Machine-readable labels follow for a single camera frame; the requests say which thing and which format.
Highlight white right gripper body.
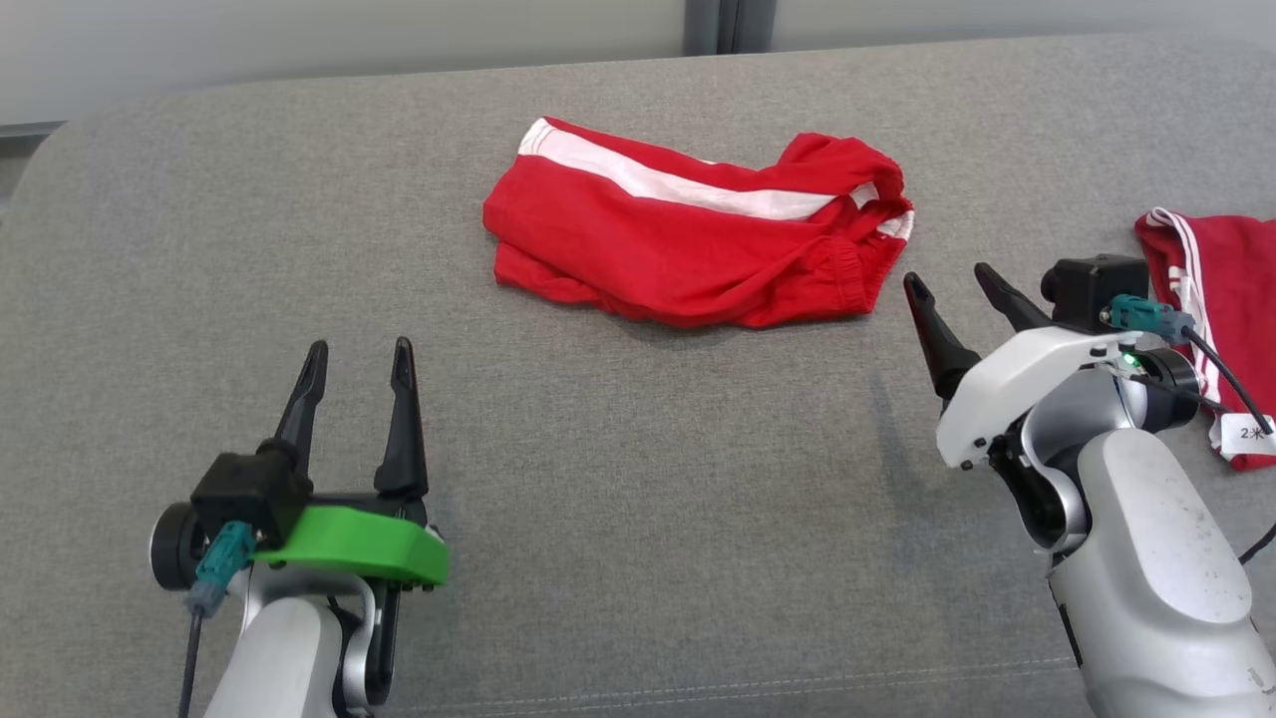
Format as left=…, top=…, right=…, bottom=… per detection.
left=934, top=325, right=1143, bottom=471

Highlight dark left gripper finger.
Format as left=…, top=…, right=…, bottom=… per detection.
left=273, top=340, right=329, bottom=476
left=375, top=336, right=431, bottom=501

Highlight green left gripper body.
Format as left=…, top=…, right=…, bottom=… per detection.
left=250, top=493, right=451, bottom=590

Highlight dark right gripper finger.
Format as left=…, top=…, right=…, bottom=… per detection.
left=973, top=261, right=1054, bottom=333
left=902, top=271, right=984, bottom=401

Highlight red Bulls jersey white sleeves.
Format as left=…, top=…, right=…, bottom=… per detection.
left=1133, top=206, right=1276, bottom=473

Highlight red shorts white stripe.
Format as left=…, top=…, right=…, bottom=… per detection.
left=481, top=116, right=916, bottom=331

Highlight black left cable teal plug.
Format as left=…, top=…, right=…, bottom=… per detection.
left=176, top=520, right=259, bottom=718

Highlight white printed cable tag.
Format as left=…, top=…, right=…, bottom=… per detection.
left=1220, top=413, right=1276, bottom=459

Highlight grey vertical partition post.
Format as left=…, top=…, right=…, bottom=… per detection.
left=683, top=0, right=778, bottom=57

